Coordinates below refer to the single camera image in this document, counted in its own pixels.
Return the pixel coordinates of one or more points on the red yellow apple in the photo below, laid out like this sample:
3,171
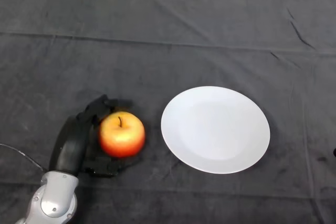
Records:
122,140

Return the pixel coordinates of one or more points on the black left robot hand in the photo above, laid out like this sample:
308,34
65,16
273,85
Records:
69,148

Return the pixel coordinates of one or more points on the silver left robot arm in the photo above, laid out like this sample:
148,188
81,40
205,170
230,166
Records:
56,197

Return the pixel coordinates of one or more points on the white round plate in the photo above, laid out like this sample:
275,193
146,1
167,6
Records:
215,130

